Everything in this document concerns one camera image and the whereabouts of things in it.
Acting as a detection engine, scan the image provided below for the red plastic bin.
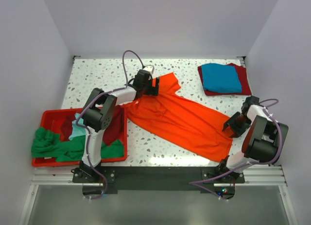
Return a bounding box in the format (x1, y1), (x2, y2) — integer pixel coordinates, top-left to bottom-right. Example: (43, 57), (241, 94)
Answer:
(31, 106), (127, 167)

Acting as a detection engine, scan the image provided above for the folded dark red t shirt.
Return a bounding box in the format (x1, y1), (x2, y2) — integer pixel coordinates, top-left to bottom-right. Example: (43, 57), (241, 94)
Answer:
(198, 63), (252, 96)

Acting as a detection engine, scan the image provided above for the green t shirt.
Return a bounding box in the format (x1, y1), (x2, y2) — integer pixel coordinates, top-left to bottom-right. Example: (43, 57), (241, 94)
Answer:
(31, 127), (124, 162)

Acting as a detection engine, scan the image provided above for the orange t shirt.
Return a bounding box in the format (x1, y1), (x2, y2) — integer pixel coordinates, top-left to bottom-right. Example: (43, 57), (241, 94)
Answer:
(123, 73), (232, 162)

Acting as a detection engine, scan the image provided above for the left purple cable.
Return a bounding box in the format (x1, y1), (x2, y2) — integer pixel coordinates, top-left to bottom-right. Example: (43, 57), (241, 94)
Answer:
(75, 50), (146, 187)

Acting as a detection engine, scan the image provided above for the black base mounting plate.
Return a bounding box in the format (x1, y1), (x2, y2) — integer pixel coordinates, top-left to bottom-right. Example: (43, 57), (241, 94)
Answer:
(71, 166), (245, 199)

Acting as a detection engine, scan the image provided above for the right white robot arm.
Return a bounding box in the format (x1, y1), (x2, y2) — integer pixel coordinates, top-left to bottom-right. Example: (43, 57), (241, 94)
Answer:
(215, 96), (289, 178)

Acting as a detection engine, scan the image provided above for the folded blue t shirt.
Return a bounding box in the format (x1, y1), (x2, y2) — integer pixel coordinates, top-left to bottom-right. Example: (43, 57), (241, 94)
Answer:
(201, 63), (242, 94)

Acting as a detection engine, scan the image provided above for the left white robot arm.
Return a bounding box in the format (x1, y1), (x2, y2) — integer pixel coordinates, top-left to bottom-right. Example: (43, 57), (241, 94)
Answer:
(76, 65), (159, 182)

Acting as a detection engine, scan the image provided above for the light blue t shirt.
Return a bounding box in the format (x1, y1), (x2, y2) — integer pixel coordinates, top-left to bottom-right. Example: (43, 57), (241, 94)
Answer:
(69, 113), (86, 140)

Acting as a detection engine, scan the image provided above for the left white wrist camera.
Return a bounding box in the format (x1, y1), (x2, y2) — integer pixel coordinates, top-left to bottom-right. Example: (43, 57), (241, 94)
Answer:
(143, 65), (155, 74)

